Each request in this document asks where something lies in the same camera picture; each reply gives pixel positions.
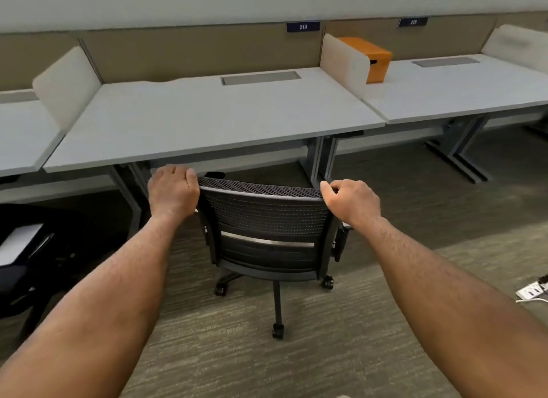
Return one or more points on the person's left hand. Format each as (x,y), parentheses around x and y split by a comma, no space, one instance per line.
(173,192)

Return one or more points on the person's right hand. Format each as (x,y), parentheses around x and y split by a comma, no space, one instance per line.
(355,201)

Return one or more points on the black mesh office chair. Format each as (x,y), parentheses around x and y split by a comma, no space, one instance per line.
(274,213)
(17,278)

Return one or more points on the person's left forearm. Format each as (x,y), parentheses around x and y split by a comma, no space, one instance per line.
(94,308)

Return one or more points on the person's right forearm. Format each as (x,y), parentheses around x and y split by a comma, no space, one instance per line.
(449,308)

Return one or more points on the white office table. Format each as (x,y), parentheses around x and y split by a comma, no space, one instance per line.
(21,141)
(192,119)
(449,89)

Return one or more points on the white desk divider screen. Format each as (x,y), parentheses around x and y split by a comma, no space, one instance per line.
(64,89)
(518,47)
(342,64)

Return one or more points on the orange cardboard box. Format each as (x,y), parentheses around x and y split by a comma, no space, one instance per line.
(376,64)

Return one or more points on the beige desk partition panel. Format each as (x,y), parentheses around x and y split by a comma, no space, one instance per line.
(192,51)
(441,40)
(25,59)
(526,19)

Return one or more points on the blue desk label plate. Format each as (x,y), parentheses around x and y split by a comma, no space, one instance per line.
(303,26)
(413,22)

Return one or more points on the white power strip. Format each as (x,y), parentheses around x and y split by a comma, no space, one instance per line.
(533,290)

